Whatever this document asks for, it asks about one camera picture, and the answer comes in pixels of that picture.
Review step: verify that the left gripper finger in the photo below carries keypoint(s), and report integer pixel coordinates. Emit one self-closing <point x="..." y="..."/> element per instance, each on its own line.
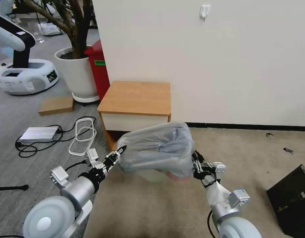
<point x="115" y="153"/>
<point x="115" y="163"/>

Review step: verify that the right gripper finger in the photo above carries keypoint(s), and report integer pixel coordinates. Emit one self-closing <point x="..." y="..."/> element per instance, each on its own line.
<point x="196" y="168"/>
<point x="199" y="157"/>

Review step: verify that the translucent garbage bag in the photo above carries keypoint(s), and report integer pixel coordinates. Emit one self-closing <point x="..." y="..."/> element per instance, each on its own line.
<point x="152" y="134"/>

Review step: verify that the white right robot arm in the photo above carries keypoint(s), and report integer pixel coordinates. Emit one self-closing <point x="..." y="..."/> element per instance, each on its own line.
<point x="216" y="195"/>

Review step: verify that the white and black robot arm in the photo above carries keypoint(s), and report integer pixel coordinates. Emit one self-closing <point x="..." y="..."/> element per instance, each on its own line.
<point x="9" y="37"/>

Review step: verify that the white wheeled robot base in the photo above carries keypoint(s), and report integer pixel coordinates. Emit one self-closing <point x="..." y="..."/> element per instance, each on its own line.
<point x="23" y="79"/>

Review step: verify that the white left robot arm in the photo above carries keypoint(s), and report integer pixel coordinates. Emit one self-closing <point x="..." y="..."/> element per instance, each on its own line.
<point x="77" y="192"/>

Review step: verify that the wooden bedside table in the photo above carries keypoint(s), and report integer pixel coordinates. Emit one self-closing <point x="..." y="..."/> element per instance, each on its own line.
<point x="135" y="96"/>

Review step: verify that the white pot saucer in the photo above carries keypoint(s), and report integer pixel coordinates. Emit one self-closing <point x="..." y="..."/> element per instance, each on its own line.
<point x="85" y="99"/>

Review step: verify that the silver power supply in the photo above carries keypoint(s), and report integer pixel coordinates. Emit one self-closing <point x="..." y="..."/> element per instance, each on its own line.
<point x="38" y="134"/>

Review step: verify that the flat cardboard piece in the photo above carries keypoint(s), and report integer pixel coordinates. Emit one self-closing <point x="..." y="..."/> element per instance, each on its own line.
<point x="56" y="105"/>

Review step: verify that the red box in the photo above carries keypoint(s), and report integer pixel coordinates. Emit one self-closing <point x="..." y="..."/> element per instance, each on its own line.
<point x="100" y="74"/>

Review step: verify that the small dark floor scrap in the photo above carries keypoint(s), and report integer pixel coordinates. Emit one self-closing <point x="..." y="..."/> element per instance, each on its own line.
<point x="288" y="150"/>

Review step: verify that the white plant pot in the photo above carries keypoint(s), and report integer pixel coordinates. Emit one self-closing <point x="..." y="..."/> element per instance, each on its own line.
<point x="78" y="74"/>

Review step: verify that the black cardboard box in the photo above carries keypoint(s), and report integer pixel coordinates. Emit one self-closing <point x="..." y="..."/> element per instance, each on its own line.
<point x="293" y="198"/>

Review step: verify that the black rod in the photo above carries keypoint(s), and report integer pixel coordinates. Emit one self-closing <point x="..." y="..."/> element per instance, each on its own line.
<point x="11" y="188"/>

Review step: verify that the green label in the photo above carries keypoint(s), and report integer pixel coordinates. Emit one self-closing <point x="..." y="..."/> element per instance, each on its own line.
<point x="100" y="63"/>

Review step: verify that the brown indoor tree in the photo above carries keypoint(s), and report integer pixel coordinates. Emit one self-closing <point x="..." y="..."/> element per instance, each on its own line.
<point x="79" y="37"/>

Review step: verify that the white storage basket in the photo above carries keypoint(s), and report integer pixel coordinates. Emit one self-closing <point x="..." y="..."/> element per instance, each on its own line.
<point x="49" y="28"/>

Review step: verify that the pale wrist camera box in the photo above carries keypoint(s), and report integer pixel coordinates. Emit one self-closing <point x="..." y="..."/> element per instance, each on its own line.
<point x="92" y="155"/>
<point x="220" y="169"/>

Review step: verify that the white wall hook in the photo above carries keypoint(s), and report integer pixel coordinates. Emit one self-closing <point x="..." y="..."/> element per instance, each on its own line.
<point x="205" y="11"/>

